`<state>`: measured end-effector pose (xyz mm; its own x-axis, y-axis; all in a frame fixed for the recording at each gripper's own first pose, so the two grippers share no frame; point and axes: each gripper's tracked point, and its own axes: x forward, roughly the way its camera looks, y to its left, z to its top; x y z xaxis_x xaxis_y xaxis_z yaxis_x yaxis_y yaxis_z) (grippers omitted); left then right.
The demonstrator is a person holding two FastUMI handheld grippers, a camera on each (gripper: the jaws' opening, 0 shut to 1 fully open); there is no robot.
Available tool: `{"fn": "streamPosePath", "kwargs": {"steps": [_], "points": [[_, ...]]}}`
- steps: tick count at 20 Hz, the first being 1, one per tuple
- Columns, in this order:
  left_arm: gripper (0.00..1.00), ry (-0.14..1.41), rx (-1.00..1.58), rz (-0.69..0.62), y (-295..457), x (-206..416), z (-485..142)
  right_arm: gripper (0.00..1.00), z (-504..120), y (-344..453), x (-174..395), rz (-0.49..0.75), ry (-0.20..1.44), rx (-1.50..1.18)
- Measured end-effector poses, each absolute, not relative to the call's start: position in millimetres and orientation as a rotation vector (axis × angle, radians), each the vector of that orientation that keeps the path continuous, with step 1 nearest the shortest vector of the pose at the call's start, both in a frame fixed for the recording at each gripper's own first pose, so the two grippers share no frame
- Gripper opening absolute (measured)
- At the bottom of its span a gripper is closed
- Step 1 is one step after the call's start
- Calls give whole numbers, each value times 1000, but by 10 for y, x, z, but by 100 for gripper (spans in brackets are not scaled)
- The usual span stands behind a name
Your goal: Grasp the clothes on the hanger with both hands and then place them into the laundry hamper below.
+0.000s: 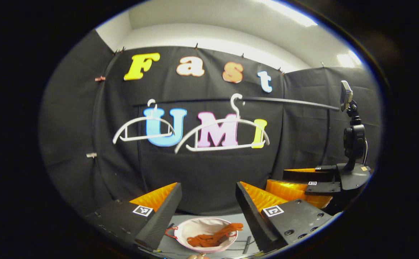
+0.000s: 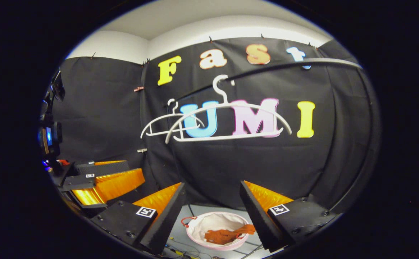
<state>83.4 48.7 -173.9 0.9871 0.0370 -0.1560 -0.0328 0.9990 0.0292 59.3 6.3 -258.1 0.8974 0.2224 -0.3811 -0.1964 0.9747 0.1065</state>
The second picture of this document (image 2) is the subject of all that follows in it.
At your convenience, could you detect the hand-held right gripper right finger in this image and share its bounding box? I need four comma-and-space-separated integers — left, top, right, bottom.
239, 180, 339, 252

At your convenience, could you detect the black backdrop cloth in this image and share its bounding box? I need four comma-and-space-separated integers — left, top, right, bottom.
46, 36, 381, 216

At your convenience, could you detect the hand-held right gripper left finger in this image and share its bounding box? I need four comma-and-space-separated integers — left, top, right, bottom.
89, 182, 187, 255

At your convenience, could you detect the black clothes rail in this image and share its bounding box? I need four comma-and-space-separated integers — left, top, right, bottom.
166, 58, 363, 107

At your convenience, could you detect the white pink-rimmed laundry hamper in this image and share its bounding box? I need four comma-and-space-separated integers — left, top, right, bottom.
181, 211, 258, 251

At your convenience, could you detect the white plastic clothes hanger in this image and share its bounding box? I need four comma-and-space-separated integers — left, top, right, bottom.
165, 74, 293, 145
140, 98, 205, 139

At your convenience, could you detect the rust orange corduroy jacket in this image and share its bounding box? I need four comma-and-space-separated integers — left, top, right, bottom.
204, 224, 257, 245

